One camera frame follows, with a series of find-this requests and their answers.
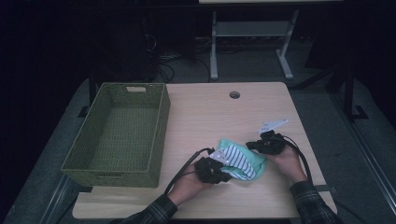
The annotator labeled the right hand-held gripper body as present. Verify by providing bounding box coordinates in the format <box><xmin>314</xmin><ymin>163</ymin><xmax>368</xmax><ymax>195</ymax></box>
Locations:
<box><xmin>254</xmin><ymin>119</ymin><xmax>290</xmax><ymax>156</ymax></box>

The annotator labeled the grey tape strip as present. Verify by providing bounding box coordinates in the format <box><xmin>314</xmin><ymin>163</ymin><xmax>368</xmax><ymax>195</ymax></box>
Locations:
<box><xmin>314</xmin><ymin>184</ymin><xmax>338</xmax><ymax>194</ymax></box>

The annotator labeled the mint green shirt striped collar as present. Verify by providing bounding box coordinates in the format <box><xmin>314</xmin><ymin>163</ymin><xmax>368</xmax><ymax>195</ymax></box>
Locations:
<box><xmin>216</xmin><ymin>138</ymin><xmax>269</xmax><ymax>182</ymax></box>

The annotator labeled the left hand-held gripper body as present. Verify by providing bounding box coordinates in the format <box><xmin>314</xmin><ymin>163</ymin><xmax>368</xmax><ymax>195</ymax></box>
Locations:
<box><xmin>193</xmin><ymin>147</ymin><xmax>233</xmax><ymax>185</ymax></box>

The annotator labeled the bundle of floor cables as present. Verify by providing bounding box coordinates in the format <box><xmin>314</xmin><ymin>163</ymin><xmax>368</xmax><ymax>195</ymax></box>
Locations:
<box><xmin>141</xmin><ymin>32</ymin><xmax>213</xmax><ymax>84</ymax></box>

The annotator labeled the person's right hand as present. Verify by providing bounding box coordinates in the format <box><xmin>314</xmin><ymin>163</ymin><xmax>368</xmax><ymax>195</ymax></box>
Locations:
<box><xmin>266</xmin><ymin>144</ymin><xmax>308</xmax><ymax>185</ymax></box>

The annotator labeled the white metal table frame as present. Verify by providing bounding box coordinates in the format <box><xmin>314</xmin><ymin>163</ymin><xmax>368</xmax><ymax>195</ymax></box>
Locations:
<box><xmin>209</xmin><ymin>9</ymin><xmax>301</xmax><ymax>81</ymax></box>

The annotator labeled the green woven basket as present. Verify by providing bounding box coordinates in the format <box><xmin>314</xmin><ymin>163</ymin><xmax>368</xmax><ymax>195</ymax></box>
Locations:
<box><xmin>60</xmin><ymin>82</ymin><xmax>172</xmax><ymax>189</ymax></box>

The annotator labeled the person's left hand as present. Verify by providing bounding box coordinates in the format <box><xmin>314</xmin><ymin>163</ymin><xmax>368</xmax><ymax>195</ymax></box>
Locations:
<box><xmin>167</xmin><ymin>169</ymin><xmax>214</xmax><ymax>207</ymax></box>

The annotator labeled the left hand-held gripper cable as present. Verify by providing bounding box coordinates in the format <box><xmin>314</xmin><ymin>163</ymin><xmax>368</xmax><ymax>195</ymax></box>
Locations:
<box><xmin>163</xmin><ymin>147</ymin><xmax>217</xmax><ymax>196</ymax></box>

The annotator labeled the black metal stand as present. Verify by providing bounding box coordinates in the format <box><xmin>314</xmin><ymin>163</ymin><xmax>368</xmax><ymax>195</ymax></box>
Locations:
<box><xmin>325</xmin><ymin>60</ymin><xmax>370</xmax><ymax>121</ymax></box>

